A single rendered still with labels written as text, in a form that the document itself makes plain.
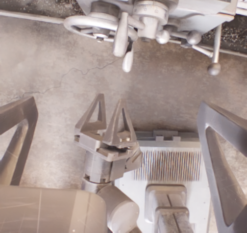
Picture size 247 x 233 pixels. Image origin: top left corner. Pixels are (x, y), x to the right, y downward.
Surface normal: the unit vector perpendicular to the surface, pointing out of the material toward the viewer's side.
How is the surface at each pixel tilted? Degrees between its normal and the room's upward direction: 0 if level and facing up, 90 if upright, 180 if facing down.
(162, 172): 0
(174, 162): 0
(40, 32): 0
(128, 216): 37
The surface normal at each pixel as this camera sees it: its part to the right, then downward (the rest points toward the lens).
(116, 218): 0.58, 0.21
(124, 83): -0.01, 0.13
